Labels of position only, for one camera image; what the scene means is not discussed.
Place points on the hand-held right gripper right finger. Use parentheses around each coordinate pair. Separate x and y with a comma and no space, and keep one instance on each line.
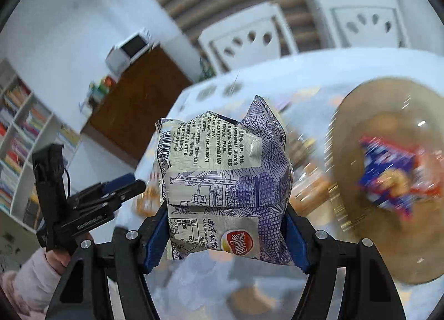
(296,240)

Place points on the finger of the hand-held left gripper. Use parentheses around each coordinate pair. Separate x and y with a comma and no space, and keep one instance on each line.
(119,182)
(128,192)

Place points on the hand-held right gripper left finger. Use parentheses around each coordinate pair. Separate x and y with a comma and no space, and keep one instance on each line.
(154,240)

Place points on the purple white chips bag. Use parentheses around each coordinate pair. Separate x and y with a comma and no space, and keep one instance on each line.
(225,167)

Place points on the person's left forearm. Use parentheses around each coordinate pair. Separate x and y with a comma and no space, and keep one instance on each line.
(31,285)

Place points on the person's left hand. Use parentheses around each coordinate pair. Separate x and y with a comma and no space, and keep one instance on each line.
(59,259)

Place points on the leaf pattern placemat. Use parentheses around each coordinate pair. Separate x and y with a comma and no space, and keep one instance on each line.
(215,282)

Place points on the white bookshelf with books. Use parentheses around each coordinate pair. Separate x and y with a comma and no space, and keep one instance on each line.
(31,122)

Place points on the brown wooden cabinet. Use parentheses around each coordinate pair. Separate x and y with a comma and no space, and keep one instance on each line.
(138,98)

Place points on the colourful boxes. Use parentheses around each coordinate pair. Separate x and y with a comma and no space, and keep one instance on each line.
(99,93)

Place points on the blue red snack packet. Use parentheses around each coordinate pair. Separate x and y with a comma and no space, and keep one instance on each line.
(392,174)

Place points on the white microwave oven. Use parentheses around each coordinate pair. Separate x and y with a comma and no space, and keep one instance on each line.
(118,58)

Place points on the small green plant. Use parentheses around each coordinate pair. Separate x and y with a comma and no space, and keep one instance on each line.
(207,70)

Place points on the white plastic chair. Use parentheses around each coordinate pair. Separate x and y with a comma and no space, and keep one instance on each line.
(242,22)
(360,1)

